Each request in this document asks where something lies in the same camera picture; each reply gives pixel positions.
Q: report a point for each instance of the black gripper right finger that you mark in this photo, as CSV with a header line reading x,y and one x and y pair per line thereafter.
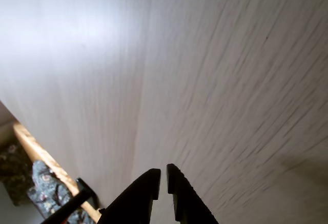
x,y
187,201

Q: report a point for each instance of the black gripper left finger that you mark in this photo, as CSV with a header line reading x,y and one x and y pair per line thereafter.
x,y
133,201

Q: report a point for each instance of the black clamp stand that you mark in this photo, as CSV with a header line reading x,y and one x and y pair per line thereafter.
x,y
84,186

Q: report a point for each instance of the grey floral fabric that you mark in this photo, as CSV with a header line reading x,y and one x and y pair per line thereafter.
x,y
48,190

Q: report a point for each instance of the dark floral fabric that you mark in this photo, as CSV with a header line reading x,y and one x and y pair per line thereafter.
x,y
12,172

